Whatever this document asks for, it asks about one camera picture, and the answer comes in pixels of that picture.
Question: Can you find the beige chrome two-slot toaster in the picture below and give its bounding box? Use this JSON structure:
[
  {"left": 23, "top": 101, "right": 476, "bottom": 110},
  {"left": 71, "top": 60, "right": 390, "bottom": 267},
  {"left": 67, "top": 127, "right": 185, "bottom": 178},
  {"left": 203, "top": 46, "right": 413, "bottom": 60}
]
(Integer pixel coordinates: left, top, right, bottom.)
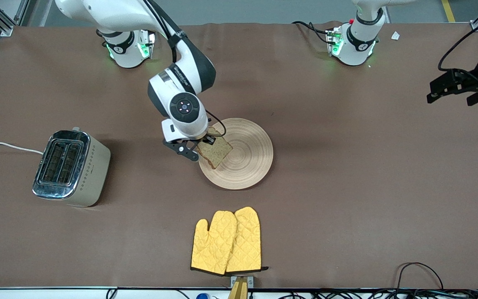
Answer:
[{"left": 32, "top": 127, "right": 112, "bottom": 207}]

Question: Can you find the black looped cable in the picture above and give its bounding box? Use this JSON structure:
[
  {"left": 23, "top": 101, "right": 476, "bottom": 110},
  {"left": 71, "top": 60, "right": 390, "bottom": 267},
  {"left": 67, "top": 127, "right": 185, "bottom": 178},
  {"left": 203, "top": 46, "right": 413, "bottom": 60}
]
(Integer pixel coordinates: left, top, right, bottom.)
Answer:
[{"left": 395, "top": 262, "right": 445, "bottom": 292}]

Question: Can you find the black arm base cable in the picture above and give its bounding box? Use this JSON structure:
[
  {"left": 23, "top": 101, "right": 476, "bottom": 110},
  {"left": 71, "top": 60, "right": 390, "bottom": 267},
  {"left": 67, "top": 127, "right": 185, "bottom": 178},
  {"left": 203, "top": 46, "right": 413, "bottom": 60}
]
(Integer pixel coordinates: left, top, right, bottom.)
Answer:
[{"left": 292, "top": 21, "right": 332, "bottom": 44}]

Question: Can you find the yellow quilted oven mitt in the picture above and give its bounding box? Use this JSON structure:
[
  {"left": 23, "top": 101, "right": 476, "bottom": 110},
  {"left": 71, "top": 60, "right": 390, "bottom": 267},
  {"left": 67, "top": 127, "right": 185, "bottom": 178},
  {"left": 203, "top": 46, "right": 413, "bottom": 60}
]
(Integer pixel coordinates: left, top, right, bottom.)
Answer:
[
  {"left": 226, "top": 206, "right": 269, "bottom": 273},
  {"left": 190, "top": 211, "right": 238, "bottom": 276}
]

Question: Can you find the round light wooden plate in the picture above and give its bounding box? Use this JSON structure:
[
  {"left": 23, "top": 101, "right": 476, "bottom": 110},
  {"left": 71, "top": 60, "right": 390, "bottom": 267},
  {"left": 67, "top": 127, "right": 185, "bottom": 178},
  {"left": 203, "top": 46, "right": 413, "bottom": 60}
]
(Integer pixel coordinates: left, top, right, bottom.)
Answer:
[{"left": 198, "top": 118, "right": 274, "bottom": 190}]

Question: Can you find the white toaster power cord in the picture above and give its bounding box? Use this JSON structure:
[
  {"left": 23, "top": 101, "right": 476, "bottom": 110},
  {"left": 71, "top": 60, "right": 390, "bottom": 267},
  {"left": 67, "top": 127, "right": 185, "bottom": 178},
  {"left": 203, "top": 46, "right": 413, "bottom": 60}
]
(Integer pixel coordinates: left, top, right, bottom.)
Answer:
[{"left": 0, "top": 140, "right": 44, "bottom": 155}]

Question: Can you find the brown table cover mat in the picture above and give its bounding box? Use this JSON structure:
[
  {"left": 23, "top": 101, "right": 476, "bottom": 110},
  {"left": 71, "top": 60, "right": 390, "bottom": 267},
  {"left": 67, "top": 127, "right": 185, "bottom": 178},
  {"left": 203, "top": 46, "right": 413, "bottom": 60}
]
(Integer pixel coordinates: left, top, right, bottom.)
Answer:
[{"left": 0, "top": 22, "right": 478, "bottom": 289}]

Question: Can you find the brown bread slice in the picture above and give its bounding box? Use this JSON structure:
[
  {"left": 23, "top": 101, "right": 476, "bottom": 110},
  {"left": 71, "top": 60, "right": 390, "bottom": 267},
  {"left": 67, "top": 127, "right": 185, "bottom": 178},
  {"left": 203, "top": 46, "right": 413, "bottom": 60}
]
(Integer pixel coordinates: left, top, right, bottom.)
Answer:
[{"left": 196, "top": 127, "right": 234, "bottom": 169}]

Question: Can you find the small metal bracket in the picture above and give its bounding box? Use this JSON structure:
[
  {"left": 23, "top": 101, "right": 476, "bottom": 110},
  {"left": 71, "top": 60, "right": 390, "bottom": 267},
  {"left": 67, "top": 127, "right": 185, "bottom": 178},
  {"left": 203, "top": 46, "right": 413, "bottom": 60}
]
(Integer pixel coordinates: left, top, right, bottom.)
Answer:
[{"left": 230, "top": 275, "right": 254, "bottom": 288}]

